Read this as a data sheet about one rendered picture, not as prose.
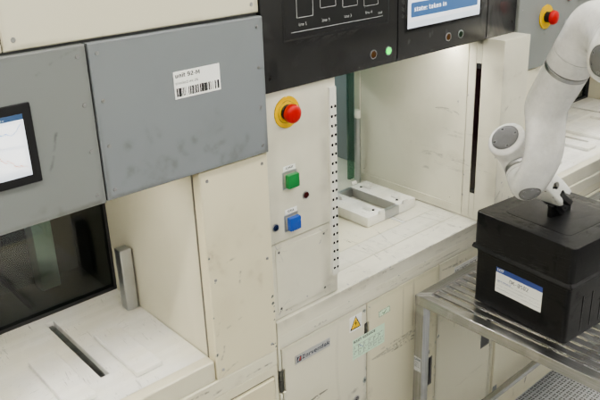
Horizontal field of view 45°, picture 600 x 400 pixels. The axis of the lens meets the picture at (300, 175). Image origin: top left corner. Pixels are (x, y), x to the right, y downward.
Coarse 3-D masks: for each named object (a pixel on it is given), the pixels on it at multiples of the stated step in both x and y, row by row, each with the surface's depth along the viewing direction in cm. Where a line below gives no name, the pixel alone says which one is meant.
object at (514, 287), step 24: (480, 264) 185; (504, 264) 178; (480, 288) 187; (504, 288) 180; (528, 288) 174; (552, 288) 168; (576, 288) 166; (504, 312) 182; (528, 312) 176; (552, 312) 170; (576, 312) 169; (552, 336) 171; (576, 336) 172
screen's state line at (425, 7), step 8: (432, 0) 170; (440, 0) 172; (448, 0) 174; (456, 0) 176; (464, 0) 178; (472, 0) 181; (416, 8) 167; (424, 8) 169; (432, 8) 171; (440, 8) 173; (448, 8) 175; (456, 8) 177; (416, 16) 168
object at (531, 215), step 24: (480, 216) 180; (504, 216) 177; (528, 216) 176; (552, 216) 175; (576, 216) 176; (480, 240) 182; (504, 240) 175; (528, 240) 169; (552, 240) 164; (576, 240) 164; (528, 264) 171; (552, 264) 165; (576, 264) 161
